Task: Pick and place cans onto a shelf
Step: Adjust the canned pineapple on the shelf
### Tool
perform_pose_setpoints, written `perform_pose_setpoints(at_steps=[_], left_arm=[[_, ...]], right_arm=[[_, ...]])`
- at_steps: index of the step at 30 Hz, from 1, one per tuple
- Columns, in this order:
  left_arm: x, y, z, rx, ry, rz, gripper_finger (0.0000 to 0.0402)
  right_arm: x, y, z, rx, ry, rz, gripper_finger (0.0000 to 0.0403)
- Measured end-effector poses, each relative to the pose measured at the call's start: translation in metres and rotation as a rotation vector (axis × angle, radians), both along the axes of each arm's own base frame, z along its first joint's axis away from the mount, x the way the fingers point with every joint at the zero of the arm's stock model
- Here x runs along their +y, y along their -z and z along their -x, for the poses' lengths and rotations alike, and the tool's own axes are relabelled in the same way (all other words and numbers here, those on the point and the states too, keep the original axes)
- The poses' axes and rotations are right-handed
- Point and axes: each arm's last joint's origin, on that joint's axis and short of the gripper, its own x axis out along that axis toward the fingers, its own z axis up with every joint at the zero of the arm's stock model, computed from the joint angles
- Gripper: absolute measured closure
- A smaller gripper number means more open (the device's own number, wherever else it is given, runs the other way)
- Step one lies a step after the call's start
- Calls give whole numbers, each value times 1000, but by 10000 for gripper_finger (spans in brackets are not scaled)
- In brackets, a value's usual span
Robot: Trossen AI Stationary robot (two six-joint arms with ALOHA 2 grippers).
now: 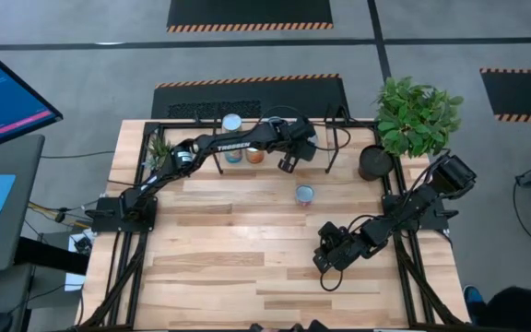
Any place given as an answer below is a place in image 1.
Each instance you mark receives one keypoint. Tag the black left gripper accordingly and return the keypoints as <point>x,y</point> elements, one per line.
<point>295,140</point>

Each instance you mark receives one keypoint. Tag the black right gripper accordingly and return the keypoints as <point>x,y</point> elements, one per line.
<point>346,245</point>

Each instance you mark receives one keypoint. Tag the teal corn can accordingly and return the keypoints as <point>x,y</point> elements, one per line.
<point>304,193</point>

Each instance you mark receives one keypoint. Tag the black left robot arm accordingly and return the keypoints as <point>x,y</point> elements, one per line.
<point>228,144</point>

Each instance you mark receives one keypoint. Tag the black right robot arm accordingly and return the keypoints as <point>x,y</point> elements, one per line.
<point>413,207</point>

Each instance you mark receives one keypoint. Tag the black hazard-striped floor mat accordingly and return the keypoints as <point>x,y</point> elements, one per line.
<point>247,11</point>
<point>293,99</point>
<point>523,94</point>

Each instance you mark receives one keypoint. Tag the silver-topped tin can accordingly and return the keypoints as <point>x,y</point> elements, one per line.
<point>232,122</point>

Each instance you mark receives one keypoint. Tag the leafy green plant in pot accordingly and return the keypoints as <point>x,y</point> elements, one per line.
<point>413,120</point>

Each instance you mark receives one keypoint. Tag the succulent in black pot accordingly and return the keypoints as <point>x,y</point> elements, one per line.
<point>157,150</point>

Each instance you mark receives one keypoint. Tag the white box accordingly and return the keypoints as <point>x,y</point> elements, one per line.
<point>74,281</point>

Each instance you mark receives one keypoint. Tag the black desk leg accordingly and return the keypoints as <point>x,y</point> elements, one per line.
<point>49,256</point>

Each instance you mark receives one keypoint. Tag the monitor with blue screen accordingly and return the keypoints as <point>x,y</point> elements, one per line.
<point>3,97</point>

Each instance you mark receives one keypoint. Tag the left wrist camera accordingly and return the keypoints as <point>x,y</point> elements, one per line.
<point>288,164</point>

